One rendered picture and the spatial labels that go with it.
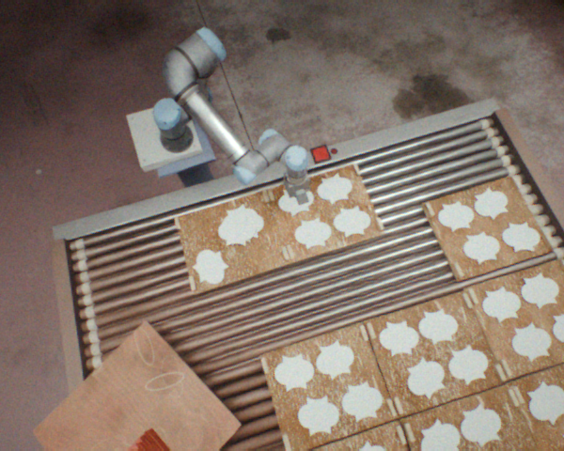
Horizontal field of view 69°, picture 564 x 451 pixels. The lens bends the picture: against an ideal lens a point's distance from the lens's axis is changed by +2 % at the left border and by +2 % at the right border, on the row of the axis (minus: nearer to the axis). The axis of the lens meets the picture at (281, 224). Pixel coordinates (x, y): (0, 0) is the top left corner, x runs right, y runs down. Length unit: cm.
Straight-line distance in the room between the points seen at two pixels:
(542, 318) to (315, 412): 93
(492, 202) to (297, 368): 105
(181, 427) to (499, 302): 125
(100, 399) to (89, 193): 178
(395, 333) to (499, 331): 39
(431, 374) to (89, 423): 121
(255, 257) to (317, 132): 155
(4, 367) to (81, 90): 200
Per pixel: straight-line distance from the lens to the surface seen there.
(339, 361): 160
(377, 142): 193
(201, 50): 143
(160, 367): 157
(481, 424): 174
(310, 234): 168
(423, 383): 166
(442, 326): 170
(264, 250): 167
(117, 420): 163
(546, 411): 183
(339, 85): 325
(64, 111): 355
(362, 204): 176
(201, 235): 173
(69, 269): 188
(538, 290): 187
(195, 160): 196
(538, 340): 184
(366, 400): 162
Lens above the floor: 254
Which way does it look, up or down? 71 degrees down
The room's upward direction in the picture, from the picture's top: 5 degrees counter-clockwise
